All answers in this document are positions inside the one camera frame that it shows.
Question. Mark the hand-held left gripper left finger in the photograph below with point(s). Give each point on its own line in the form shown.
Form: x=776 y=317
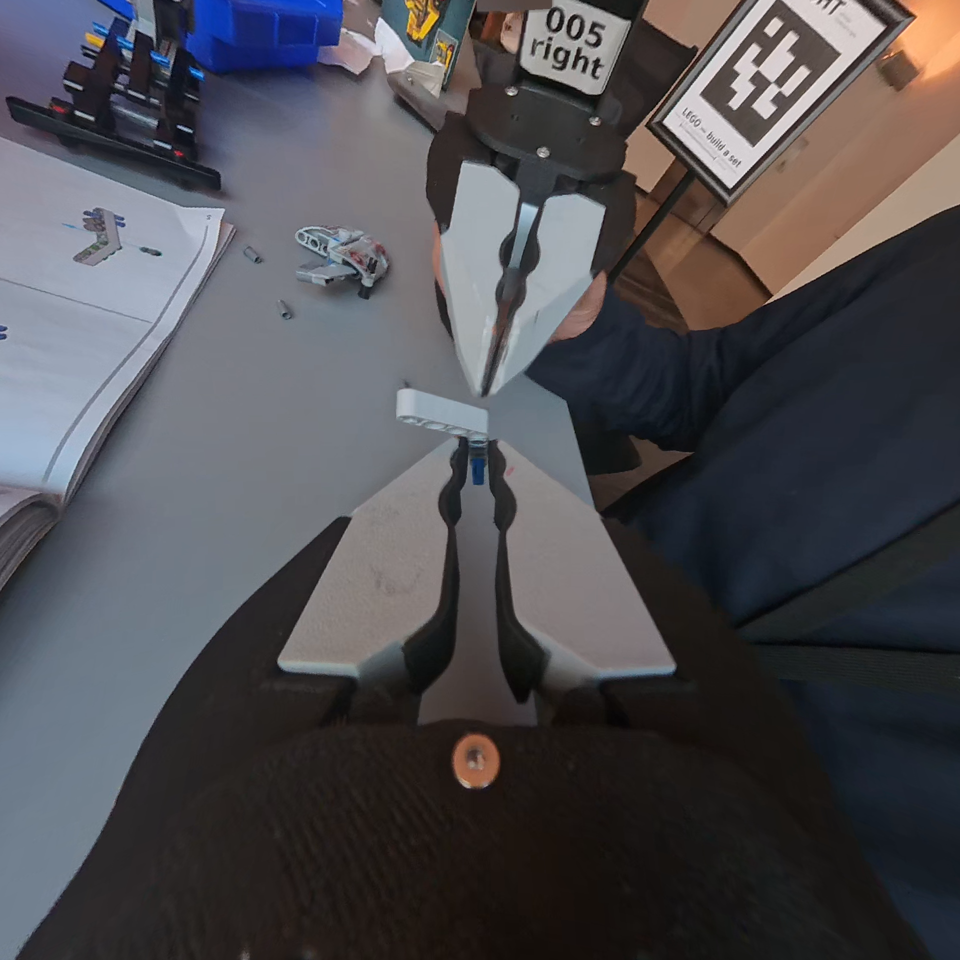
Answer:
x=375 y=585

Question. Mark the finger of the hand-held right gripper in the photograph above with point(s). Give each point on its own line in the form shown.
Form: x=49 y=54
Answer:
x=472 y=255
x=562 y=255

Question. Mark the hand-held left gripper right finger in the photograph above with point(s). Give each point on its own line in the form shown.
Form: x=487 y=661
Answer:
x=585 y=585

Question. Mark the blue lego pin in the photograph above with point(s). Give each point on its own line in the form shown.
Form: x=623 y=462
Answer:
x=478 y=466

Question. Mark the white lego beam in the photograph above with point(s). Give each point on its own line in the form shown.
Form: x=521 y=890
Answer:
x=435 y=412

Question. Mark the person's right forearm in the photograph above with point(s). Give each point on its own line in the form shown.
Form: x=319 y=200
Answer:
x=660 y=375

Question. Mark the grey lego assembly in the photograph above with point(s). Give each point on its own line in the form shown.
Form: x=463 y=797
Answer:
x=337 y=255

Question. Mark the lego instruction booklet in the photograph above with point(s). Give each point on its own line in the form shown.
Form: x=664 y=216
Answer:
x=75 y=360

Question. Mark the black lego technic model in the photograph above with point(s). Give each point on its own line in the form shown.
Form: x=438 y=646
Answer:
x=127 y=97

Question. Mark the person's right hand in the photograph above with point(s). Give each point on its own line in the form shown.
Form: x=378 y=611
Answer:
x=579 y=315

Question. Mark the clear plastic bag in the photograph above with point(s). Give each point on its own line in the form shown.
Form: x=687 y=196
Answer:
x=420 y=94

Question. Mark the teal printed cardboard box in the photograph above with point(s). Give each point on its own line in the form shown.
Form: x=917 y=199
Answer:
x=420 y=30

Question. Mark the crumpled white plastic bag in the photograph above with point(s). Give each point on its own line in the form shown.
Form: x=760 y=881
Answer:
x=352 y=49

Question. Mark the framed marker sign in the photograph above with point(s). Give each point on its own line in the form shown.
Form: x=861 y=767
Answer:
x=780 y=67

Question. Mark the person's dark navy torso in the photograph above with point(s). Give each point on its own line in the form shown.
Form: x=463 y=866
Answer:
x=862 y=487

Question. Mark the blue plastic bin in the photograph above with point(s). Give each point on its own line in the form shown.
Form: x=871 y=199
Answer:
x=262 y=34

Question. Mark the black wall box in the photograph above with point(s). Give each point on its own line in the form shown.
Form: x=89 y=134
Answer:
x=898 y=71

